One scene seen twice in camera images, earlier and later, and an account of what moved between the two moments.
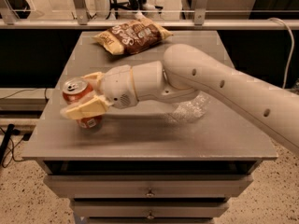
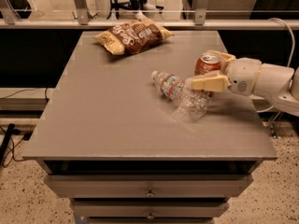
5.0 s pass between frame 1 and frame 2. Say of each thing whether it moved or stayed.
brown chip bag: stayed
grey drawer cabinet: stayed
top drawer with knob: stayed
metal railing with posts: stayed
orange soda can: moved
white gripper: moved
